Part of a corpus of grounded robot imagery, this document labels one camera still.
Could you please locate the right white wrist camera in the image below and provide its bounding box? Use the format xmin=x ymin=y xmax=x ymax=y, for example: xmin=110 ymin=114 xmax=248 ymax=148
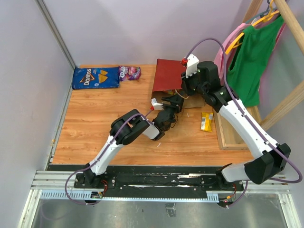
xmin=181 ymin=54 xmax=199 ymax=78

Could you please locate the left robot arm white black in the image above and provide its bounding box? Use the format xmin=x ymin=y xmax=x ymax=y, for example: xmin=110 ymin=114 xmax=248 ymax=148
xmin=83 ymin=95 xmax=184 ymax=188

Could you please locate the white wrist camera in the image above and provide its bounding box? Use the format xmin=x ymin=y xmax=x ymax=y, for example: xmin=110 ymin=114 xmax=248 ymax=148
xmin=151 ymin=98 xmax=164 ymax=111
xmin=181 ymin=54 xmax=199 ymax=78

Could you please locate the grey clothes hanger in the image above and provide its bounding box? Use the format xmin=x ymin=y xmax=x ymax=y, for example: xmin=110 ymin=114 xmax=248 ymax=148
xmin=244 ymin=0 xmax=279 ymax=26

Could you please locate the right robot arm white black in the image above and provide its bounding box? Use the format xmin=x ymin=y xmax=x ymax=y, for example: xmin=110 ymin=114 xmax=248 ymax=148
xmin=181 ymin=58 xmax=291 ymax=190

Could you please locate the green shirt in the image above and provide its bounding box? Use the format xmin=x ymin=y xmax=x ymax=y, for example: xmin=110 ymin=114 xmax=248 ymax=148
xmin=227 ymin=16 xmax=284 ymax=107

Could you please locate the orange Fox's candy packet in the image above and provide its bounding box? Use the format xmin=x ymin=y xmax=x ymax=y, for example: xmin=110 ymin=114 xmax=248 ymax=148
xmin=163 ymin=90 xmax=176 ymax=95

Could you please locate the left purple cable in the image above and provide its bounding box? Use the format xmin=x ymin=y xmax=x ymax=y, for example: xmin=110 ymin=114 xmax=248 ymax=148
xmin=65 ymin=106 xmax=155 ymax=206

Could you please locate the yellow snack packet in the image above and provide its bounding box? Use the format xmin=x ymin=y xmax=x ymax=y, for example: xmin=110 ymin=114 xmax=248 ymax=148
xmin=200 ymin=112 xmax=213 ymax=132

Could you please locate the purple cable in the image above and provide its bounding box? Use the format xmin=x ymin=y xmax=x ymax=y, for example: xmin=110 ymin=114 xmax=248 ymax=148
xmin=65 ymin=106 xmax=155 ymax=206
xmin=182 ymin=38 xmax=301 ymax=209

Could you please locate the blue Doritos chip bag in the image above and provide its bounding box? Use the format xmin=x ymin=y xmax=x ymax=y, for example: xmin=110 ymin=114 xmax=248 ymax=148
xmin=72 ymin=67 xmax=120 ymax=90

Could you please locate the wooden clothes rack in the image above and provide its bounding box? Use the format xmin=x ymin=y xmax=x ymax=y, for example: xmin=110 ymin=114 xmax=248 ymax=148
xmin=211 ymin=0 xmax=304 ymax=151

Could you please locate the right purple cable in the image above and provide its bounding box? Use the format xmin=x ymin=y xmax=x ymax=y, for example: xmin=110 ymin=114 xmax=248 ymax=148
xmin=182 ymin=38 xmax=301 ymax=209

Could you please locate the yellow clothes hanger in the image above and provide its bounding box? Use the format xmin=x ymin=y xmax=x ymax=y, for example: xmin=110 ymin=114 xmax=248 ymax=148
xmin=224 ymin=0 xmax=281 ymax=55

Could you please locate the pink shirt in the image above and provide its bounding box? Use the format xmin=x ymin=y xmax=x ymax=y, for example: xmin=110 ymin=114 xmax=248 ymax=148
xmin=213 ymin=23 xmax=286 ymax=86

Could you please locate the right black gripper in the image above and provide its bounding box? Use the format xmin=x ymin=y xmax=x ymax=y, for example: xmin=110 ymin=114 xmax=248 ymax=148
xmin=180 ymin=68 xmax=207 ymax=96

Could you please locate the red brown paper bag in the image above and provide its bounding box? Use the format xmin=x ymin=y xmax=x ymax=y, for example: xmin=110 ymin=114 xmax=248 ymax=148
xmin=151 ymin=58 xmax=206 ymax=109

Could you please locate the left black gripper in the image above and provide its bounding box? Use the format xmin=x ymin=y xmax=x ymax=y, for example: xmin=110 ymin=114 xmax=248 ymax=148
xmin=161 ymin=92 xmax=185 ymax=121

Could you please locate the purple snack packet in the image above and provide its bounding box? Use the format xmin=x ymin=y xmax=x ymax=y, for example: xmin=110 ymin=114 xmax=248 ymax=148
xmin=118 ymin=66 xmax=141 ymax=82

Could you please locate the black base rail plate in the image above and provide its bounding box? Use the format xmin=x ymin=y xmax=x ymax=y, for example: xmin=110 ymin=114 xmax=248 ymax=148
xmin=31 ymin=164 xmax=290 ymax=203

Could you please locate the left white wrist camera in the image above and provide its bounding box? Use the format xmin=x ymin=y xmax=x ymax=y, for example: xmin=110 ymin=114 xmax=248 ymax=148
xmin=151 ymin=98 xmax=164 ymax=111

